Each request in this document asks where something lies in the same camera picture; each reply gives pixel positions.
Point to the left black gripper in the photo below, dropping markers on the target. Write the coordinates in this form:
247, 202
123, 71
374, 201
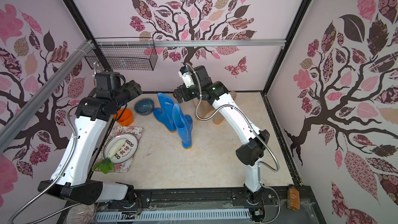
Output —
134, 88

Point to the aluminium rail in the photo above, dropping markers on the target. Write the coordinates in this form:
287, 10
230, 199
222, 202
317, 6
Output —
13, 127
196, 43

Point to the white radish with leaves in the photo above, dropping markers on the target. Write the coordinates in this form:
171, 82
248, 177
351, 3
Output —
106, 165

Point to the tall beige rain boot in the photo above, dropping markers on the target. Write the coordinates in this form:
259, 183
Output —
204, 109

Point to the blue rain boot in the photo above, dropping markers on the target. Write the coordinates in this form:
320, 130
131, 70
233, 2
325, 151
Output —
163, 114
184, 125

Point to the left aluminium rail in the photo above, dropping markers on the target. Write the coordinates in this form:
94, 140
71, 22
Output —
13, 127

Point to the black wire basket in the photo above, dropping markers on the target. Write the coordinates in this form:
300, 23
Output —
131, 55

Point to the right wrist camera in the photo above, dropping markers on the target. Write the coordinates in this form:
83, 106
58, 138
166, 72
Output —
186, 76

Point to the white slotted cable duct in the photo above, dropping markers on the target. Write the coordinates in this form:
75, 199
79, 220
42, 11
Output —
174, 215

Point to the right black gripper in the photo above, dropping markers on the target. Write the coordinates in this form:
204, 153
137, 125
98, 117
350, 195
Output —
179, 93

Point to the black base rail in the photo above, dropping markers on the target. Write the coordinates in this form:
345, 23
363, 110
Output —
237, 196

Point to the grey blue bowl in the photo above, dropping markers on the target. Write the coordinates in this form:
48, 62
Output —
144, 107

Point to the orange plastic cup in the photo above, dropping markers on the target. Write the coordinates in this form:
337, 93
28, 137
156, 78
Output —
124, 117

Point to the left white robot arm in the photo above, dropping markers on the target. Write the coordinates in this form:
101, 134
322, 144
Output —
70, 180

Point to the orange brown bottle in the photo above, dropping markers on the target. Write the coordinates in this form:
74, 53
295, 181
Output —
293, 198

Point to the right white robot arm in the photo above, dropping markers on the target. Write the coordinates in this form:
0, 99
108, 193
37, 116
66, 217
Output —
215, 98

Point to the round wire fan guard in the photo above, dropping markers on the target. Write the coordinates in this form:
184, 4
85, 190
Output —
81, 214

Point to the floral placemat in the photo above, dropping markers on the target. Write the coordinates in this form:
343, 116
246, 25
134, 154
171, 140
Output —
117, 130

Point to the rear aluminium rail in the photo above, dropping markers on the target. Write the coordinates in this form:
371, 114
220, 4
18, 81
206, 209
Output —
196, 43

